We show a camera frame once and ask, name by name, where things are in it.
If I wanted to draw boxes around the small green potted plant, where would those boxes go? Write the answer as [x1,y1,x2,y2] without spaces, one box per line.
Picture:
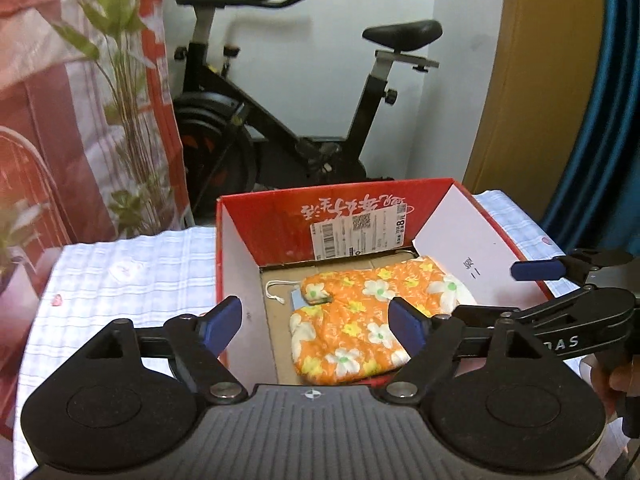
[0,200,46,296]

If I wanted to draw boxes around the person's right hand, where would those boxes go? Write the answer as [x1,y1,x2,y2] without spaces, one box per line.
[591,360,640,410]

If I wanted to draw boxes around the red wire chair back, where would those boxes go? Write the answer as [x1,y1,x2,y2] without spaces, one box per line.
[0,127,71,246]

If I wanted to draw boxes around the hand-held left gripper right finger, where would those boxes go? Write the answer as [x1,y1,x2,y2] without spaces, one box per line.
[382,296,543,406]

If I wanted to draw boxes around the tall green bamboo plant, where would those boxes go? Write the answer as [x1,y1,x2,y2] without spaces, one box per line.
[50,0,176,238]

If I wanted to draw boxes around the blue curtain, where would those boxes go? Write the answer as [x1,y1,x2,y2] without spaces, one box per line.
[542,0,640,256]

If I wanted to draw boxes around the black exercise bike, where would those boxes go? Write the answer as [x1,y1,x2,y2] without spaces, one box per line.
[160,0,443,211]

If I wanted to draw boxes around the white checked tablecloth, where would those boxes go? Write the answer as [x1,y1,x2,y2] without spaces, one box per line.
[10,189,640,480]

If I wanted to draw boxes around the brown wooden door panel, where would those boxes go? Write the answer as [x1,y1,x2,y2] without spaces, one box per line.
[462,0,608,221]

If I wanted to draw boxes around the red and white plastic sheet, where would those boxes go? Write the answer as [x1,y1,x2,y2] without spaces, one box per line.
[0,0,193,441]

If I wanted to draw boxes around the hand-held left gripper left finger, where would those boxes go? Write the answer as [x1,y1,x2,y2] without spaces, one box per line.
[85,296,249,406]

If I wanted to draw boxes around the blue face mask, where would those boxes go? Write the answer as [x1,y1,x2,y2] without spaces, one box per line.
[265,280,308,313]

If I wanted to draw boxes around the red cardboard box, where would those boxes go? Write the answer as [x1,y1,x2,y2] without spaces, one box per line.
[215,176,565,396]

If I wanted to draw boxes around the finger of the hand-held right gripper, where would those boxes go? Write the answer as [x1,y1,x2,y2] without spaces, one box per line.
[511,247,640,281]
[440,285,637,333]

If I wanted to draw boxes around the orange floral oven mitt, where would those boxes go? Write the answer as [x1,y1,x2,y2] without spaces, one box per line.
[289,255,478,387]

